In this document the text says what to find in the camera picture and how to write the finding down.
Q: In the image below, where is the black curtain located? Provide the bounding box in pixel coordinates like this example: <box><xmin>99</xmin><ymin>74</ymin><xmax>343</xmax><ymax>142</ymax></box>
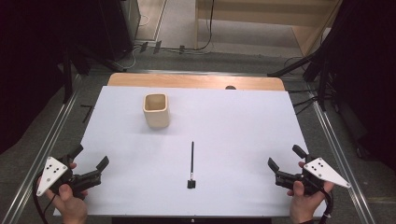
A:
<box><xmin>0</xmin><ymin>0</ymin><xmax>104</xmax><ymax>155</ymax></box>
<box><xmin>314</xmin><ymin>0</ymin><xmax>396</xmax><ymax>172</ymax></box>

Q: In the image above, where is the bundle of black cables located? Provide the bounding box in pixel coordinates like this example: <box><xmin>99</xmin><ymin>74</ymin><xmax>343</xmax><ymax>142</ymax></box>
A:
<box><xmin>288</xmin><ymin>88</ymin><xmax>320</xmax><ymax>116</ymax></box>

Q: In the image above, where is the black floor cable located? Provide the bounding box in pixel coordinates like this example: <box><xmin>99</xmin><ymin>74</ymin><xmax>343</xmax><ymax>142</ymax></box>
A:
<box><xmin>162</xmin><ymin>0</ymin><xmax>216</xmax><ymax>52</ymax></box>

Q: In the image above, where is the thin black brush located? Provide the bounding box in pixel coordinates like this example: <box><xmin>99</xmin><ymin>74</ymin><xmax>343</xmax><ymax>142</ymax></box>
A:
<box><xmin>187</xmin><ymin>141</ymin><xmax>197</xmax><ymax>189</ymax></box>

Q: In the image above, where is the metal floor rail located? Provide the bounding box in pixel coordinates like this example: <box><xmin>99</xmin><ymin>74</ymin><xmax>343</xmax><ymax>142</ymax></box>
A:
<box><xmin>306</xmin><ymin>82</ymin><xmax>377</xmax><ymax>224</ymax></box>
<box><xmin>0</xmin><ymin>73</ymin><xmax>83</xmax><ymax>224</ymax></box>

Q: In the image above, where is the black metal stand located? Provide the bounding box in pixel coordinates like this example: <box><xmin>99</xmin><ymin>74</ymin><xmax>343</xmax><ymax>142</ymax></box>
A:
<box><xmin>60</xmin><ymin>43</ymin><xmax>127</xmax><ymax>105</ymax></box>
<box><xmin>266</xmin><ymin>46</ymin><xmax>331</xmax><ymax>111</ymax></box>

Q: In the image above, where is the white floor cable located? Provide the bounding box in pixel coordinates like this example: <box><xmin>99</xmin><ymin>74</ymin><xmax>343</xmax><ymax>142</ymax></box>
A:
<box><xmin>120</xmin><ymin>45</ymin><xmax>139</xmax><ymax>70</ymax></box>

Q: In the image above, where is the hand-held gripper black cable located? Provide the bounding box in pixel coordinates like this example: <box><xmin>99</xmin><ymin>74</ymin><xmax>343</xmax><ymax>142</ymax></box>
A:
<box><xmin>311</xmin><ymin>178</ymin><xmax>334</xmax><ymax>224</ymax></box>
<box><xmin>32</xmin><ymin>175</ymin><xmax>59</xmax><ymax>224</ymax></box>

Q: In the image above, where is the person's right hand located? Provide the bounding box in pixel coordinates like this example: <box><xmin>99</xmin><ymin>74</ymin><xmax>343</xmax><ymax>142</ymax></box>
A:
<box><xmin>287</xmin><ymin>161</ymin><xmax>335</xmax><ymax>224</ymax></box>

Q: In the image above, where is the right hand-held gripper black cable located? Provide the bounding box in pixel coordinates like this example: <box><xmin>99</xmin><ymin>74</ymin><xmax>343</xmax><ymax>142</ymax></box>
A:
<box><xmin>311</xmin><ymin>178</ymin><xmax>334</xmax><ymax>224</ymax></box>

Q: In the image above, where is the light wooden platform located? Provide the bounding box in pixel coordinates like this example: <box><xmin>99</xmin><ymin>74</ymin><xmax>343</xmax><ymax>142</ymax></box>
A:
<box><xmin>194</xmin><ymin>0</ymin><xmax>344</xmax><ymax>57</ymax></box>

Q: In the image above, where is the person's left hand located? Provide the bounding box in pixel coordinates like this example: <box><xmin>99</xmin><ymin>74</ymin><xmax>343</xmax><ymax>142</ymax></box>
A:
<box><xmin>45</xmin><ymin>161</ymin><xmax>89</xmax><ymax>224</ymax></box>

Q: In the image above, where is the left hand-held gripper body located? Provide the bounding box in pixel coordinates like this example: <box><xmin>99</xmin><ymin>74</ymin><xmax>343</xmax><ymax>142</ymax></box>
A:
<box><xmin>35</xmin><ymin>155</ymin><xmax>103</xmax><ymax>200</ymax></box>

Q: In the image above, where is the left hand-held gripper black cable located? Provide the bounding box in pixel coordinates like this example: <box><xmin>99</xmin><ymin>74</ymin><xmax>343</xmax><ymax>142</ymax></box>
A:
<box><xmin>32</xmin><ymin>175</ymin><xmax>59</xmax><ymax>224</ymax></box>

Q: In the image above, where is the beige square cup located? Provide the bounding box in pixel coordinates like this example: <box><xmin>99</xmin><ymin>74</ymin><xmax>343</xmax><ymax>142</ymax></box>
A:
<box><xmin>142</xmin><ymin>92</ymin><xmax>171</xmax><ymax>129</ymax></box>

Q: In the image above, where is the white table mat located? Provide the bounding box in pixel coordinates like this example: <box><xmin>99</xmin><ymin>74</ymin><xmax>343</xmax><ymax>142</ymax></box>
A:
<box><xmin>53</xmin><ymin>86</ymin><xmax>328</xmax><ymax>217</ymax></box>

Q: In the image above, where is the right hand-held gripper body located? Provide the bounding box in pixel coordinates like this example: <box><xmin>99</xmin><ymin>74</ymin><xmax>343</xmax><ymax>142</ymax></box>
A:
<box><xmin>275</xmin><ymin>153</ymin><xmax>352</xmax><ymax>197</ymax></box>

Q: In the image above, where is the black cabinet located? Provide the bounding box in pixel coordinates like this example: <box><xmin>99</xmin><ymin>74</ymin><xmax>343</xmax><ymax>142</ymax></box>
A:
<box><xmin>99</xmin><ymin>0</ymin><xmax>141</xmax><ymax>62</ymax></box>

